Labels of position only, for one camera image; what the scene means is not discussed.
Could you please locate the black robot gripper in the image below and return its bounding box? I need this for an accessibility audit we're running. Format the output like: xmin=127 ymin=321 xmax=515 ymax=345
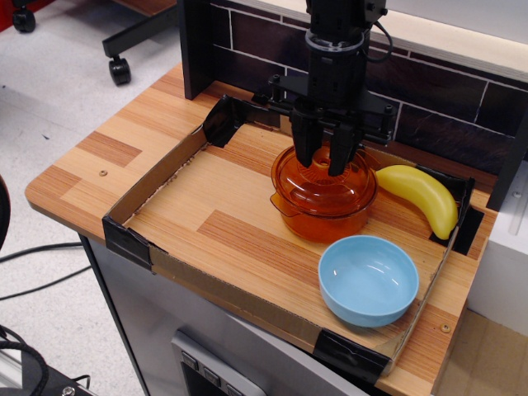
xmin=267 ymin=35 xmax=396 ymax=177

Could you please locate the orange transparent pot lid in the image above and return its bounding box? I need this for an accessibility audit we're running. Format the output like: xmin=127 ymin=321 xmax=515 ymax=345
xmin=271 ymin=146 xmax=378 ymax=218

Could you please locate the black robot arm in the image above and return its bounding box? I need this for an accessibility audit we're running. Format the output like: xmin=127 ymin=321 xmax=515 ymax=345
xmin=269 ymin=1 xmax=396 ymax=177

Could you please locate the orange transparent pot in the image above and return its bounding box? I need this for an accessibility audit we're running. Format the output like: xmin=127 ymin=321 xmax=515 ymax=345
xmin=278 ymin=151 xmax=376 ymax=243

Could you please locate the taped cardboard fence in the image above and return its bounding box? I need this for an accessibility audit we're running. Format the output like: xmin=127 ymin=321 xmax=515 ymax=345
xmin=102 ymin=96 xmax=488 ymax=378

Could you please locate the yellow plastic banana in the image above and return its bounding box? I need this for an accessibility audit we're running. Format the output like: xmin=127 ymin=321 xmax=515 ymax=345
xmin=376 ymin=164 xmax=459 ymax=240

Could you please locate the light blue bowl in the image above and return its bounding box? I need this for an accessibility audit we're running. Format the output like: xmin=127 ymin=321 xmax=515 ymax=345
xmin=318 ymin=235 xmax=419 ymax=328

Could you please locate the black office chair base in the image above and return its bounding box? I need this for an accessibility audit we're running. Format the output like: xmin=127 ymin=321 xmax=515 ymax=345
xmin=102 ymin=5 xmax=177 ymax=86

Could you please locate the black caster wheel top left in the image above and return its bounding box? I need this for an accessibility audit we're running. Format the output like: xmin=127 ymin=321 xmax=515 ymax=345
xmin=12 ymin=0 xmax=36 ymax=33

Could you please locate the black equipment bottom left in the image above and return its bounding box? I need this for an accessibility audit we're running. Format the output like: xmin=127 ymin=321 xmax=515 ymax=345
xmin=1 ymin=326 xmax=94 ymax=396

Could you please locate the black vertical post left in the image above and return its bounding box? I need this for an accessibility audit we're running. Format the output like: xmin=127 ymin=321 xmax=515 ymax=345
xmin=177 ymin=0 xmax=229 ymax=100

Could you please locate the black vertical post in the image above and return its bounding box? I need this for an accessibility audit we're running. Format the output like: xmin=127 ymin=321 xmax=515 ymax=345
xmin=177 ymin=0 xmax=229 ymax=100
xmin=487 ymin=112 xmax=528 ymax=211

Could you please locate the black vertical post right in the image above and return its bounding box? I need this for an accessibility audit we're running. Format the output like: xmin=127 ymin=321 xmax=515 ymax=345
xmin=487 ymin=112 xmax=528 ymax=211

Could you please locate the black floor cable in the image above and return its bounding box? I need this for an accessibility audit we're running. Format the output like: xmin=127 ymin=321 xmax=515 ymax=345
xmin=0 ymin=242 xmax=92 ymax=301

